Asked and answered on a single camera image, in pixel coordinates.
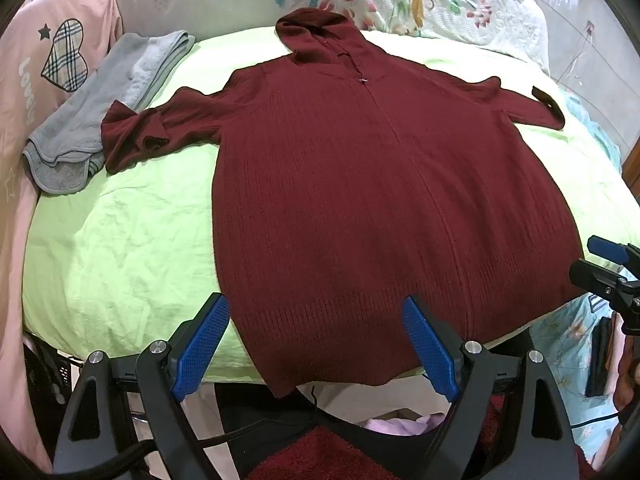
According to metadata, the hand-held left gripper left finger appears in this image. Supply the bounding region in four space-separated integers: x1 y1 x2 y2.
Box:
52 292 232 480

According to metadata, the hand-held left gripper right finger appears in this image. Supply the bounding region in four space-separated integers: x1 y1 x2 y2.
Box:
401 296 581 480

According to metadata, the white floral quilt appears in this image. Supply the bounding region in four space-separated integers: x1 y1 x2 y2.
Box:
115 0 551 76

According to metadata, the lilac cloth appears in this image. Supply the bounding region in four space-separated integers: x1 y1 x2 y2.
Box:
361 411 447 436

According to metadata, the pink blanket with heart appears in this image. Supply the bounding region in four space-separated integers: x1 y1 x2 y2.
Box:
0 0 123 471

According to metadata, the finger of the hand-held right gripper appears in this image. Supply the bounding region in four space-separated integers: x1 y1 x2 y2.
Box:
569 258 640 313
586 234 640 273

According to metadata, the light green bed sheet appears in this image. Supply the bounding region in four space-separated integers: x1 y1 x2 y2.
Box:
22 25 623 386

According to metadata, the dark red fuzzy clothing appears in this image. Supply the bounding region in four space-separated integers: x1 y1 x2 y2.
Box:
247 425 393 480

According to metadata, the light blue floral sheet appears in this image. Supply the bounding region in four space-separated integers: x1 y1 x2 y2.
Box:
530 85 628 466

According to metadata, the grey towel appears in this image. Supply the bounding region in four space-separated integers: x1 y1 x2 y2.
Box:
22 31 197 196

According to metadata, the dark red hooded knit sweater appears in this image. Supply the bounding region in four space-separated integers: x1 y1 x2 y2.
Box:
101 8 586 398

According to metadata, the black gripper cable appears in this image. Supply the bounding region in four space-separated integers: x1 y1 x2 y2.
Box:
117 385 323 480

